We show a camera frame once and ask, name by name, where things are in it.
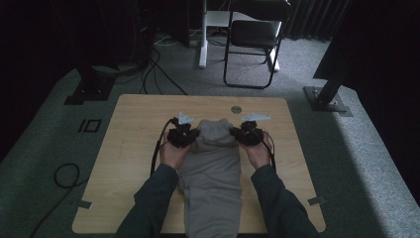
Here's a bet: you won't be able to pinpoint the black metal stand with plate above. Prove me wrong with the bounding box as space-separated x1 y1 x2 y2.
303 62 354 118

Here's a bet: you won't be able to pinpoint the grey pants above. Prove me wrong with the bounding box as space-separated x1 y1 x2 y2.
177 117 244 238

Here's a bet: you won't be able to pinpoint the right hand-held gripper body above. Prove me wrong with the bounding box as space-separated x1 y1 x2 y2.
237 112 271 147

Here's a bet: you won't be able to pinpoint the person's left hand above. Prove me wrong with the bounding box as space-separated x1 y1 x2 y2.
159 137 192 172

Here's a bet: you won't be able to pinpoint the right hand-held gripper cable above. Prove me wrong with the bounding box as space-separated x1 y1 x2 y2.
261 131 277 167

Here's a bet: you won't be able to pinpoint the white desk frame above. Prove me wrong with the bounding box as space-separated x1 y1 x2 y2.
197 0 282 72

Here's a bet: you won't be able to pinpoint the black stand base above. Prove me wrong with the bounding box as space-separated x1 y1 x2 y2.
63 64 117 106

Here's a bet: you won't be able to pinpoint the looped black floor cable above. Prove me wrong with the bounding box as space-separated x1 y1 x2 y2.
29 162 91 238

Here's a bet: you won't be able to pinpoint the left hand-held gripper cable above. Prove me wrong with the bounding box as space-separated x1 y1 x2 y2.
150 117 177 177

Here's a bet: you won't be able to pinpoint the black folding chair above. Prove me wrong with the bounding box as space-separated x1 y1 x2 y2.
223 0 293 90

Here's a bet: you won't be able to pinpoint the bundle of black floor cables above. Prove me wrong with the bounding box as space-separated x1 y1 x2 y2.
92 46 188 96

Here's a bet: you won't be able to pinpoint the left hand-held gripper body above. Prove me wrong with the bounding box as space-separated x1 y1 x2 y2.
166 111 196 149

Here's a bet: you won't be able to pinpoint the hand-held gripper cable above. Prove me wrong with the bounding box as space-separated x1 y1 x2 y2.
261 131 277 167
150 117 177 177

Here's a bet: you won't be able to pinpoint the dark curtain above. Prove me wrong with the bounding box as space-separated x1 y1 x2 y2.
282 0 352 43

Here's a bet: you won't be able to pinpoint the person's right hand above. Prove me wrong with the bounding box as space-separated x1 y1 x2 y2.
240 131 274 171

